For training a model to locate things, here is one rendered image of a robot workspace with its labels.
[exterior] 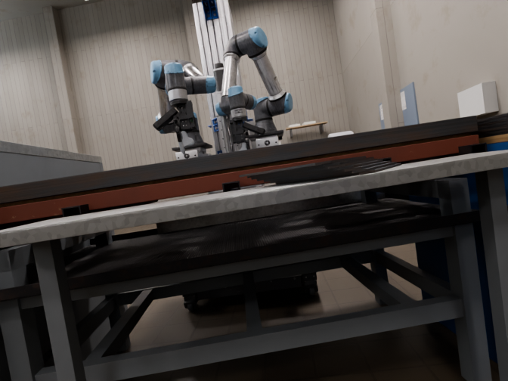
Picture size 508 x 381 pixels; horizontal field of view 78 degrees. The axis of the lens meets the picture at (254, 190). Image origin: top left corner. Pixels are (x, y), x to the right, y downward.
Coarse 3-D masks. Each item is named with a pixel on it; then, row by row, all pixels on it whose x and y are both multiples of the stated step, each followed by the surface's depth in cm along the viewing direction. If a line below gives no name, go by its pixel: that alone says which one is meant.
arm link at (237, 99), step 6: (228, 90) 152; (234, 90) 150; (240, 90) 152; (228, 96) 152; (234, 96) 151; (240, 96) 151; (246, 96) 156; (234, 102) 151; (240, 102) 151; (246, 102) 156; (234, 108) 151
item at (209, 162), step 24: (456, 120) 97; (288, 144) 94; (312, 144) 95; (336, 144) 95; (360, 144) 96; (384, 144) 96; (144, 168) 92; (168, 168) 93; (192, 168) 93; (216, 168) 93; (0, 192) 90; (24, 192) 91; (48, 192) 91; (72, 192) 91
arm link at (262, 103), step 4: (260, 100) 201; (264, 100) 201; (260, 104) 201; (264, 104) 199; (256, 108) 202; (260, 108) 201; (264, 108) 200; (268, 108) 198; (256, 112) 203; (260, 112) 201; (264, 112) 201; (268, 112) 200; (256, 116) 203; (260, 116) 202; (264, 116) 201; (268, 116) 202
